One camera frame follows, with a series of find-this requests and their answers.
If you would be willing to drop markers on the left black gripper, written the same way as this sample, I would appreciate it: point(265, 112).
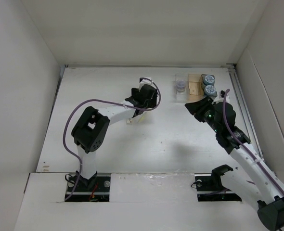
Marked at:
point(151, 103)

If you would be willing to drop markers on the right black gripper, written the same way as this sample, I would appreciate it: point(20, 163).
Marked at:
point(197, 108)

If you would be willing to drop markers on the blue cleaning gel jar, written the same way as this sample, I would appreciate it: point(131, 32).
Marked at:
point(208, 80)
point(210, 91)

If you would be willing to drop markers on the clear jar of paper clips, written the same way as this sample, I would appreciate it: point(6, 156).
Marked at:
point(180, 85)

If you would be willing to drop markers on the clear small staples box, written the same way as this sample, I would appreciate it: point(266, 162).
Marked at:
point(130, 121)

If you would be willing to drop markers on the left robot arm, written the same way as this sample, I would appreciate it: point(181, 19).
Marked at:
point(91, 128)

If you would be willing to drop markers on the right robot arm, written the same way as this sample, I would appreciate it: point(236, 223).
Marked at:
point(264, 192)

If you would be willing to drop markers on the wooden tray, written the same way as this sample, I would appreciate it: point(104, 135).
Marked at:
point(196, 93)

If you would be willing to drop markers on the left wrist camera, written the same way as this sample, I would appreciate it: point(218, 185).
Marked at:
point(145, 81)

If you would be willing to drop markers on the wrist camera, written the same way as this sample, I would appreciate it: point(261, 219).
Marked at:
point(222, 95)
point(145, 81)

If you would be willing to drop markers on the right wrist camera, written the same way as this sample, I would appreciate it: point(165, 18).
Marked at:
point(222, 95)

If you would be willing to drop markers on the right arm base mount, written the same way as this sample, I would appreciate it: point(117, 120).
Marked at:
point(209, 187)

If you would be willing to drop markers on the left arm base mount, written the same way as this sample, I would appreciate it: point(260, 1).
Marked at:
point(95, 189)

